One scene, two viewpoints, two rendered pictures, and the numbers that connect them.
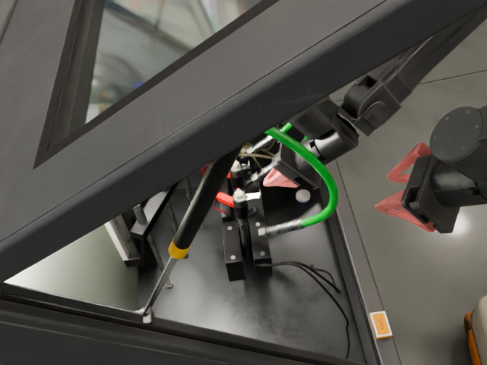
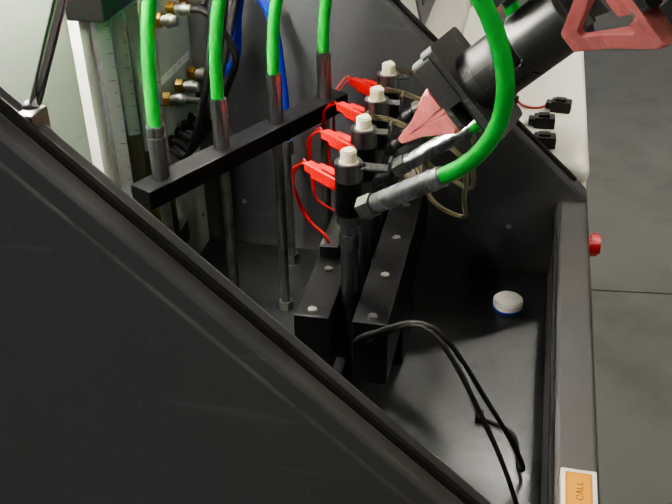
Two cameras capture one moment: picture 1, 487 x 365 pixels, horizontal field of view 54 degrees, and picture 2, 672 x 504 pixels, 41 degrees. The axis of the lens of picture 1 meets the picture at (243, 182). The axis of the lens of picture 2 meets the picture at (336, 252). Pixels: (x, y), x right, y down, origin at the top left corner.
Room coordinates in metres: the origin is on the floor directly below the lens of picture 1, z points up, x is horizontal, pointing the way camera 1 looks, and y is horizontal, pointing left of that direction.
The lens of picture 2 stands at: (-0.17, -0.15, 1.53)
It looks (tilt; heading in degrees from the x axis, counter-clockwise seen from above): 32 degrees down; 13
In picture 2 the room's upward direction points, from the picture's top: 1 degrees counter-clockwise
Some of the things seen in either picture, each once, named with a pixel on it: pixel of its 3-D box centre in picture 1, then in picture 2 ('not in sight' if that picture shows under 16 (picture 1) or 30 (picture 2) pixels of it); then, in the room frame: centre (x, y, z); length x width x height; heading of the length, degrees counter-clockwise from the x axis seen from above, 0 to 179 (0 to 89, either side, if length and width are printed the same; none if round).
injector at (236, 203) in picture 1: (248, 227); (359, 252); (0.60, 0.00, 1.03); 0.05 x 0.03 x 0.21; 90
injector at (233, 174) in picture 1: (244, 198); (373, 214); (0.68, 0.00, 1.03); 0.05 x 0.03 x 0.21; 90
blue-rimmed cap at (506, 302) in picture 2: (303, 195); (507, 303); (0.81, -0.16, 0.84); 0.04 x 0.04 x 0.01
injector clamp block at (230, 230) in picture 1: (243, 217); (369, 287); (0.72, 0.01, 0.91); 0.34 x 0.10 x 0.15; 0
